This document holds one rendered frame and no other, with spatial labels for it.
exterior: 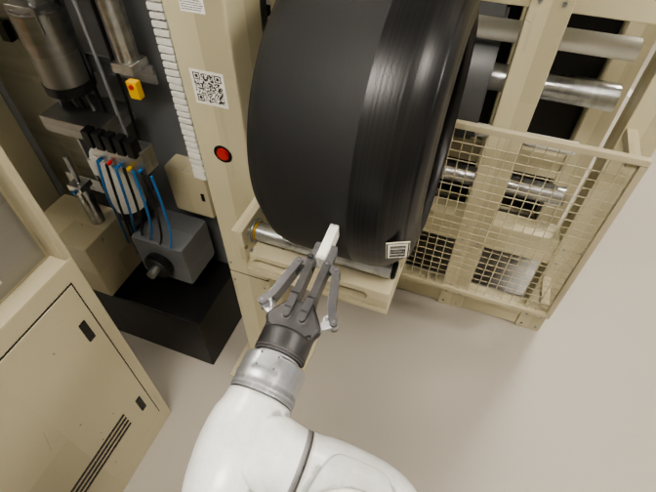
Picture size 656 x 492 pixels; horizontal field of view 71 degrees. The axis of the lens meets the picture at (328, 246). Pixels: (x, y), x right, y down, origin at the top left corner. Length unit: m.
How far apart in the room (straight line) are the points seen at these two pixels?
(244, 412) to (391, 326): 1.46
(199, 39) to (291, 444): 0.70
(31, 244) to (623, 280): 2.30
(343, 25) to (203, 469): 0.60
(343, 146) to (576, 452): 1.55
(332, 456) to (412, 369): 1.34
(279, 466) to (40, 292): 0.74
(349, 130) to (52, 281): 0.77
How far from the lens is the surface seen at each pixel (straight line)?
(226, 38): 0.92
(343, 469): 0.60
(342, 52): 0.70
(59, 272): 1.19
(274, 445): 0.60
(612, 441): 2.06
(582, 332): 2.25
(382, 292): 1.04
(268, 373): 0.62
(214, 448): 0.60
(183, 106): 1.08
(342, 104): 0.68
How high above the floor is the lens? 1.70
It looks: 48 degrees down
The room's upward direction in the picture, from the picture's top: straight up
